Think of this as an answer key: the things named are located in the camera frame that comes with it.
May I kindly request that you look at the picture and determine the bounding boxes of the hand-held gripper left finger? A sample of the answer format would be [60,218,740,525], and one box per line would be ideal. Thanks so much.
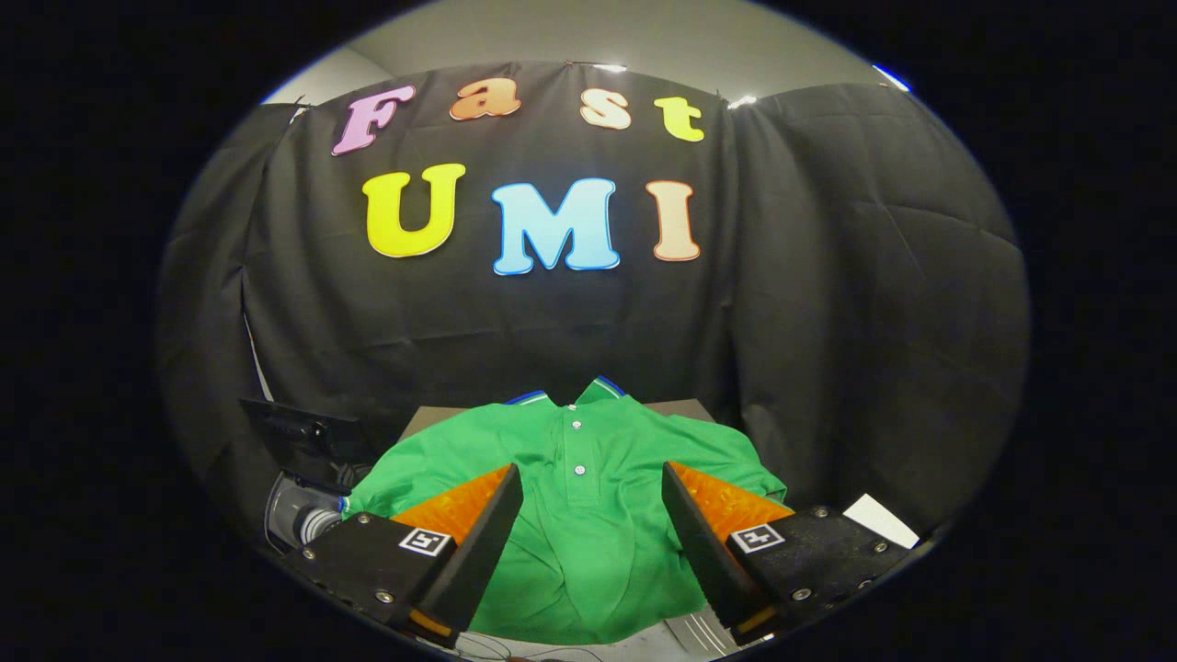
[276,464,525,649]

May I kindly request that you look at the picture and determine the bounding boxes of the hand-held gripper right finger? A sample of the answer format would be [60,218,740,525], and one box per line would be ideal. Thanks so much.
[662,462,920,646]

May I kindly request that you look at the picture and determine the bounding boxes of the green polo shirt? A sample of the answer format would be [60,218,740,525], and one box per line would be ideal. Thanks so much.
[340,375,790,646]

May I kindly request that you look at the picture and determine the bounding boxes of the black backdrop cloth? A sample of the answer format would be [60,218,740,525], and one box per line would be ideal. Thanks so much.
[154,60,1031,553]

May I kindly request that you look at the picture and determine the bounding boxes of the black floor cables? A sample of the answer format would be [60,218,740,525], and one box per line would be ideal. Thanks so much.
[460,634,589,662]

